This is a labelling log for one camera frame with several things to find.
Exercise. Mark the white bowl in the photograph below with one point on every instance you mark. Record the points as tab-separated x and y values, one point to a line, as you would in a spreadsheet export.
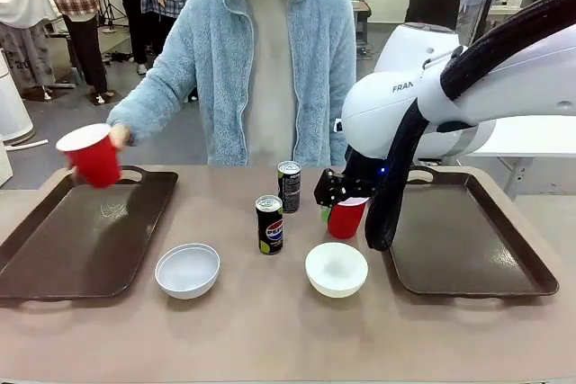
186	274
336	271

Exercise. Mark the red plastic cup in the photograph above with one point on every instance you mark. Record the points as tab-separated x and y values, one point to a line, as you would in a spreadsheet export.
344	220
96	157

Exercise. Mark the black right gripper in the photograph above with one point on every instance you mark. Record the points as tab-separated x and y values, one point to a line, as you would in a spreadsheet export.
363	170

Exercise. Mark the brown plastic serving tray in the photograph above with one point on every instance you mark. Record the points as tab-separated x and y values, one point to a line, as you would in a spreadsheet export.
463	240
85	240

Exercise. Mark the white table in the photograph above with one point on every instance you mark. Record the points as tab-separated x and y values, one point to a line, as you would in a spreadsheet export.
535	145

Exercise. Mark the white round bin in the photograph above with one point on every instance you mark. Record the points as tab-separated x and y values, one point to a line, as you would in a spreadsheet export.
13	105

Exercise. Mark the person's right forearm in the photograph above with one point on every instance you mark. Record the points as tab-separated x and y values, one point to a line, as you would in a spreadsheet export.
144	103

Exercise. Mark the black tripod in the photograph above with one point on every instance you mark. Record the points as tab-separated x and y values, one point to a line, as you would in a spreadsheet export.
110	8

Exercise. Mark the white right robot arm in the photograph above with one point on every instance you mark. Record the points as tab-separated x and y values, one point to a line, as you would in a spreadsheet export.
382	100

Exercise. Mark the bystander in white shirt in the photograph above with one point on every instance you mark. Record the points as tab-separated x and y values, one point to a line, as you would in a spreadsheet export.
20	6

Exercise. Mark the person's right hand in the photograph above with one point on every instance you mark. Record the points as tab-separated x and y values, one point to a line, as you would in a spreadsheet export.
120	136

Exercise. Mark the person in blue fleece jacket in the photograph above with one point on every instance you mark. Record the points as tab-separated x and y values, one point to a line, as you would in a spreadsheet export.
270	65

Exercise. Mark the white tube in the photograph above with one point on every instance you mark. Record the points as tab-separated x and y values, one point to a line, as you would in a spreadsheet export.
27	143

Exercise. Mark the black Pepsi can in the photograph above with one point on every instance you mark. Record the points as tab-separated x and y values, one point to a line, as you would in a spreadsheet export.
270	229
289	190

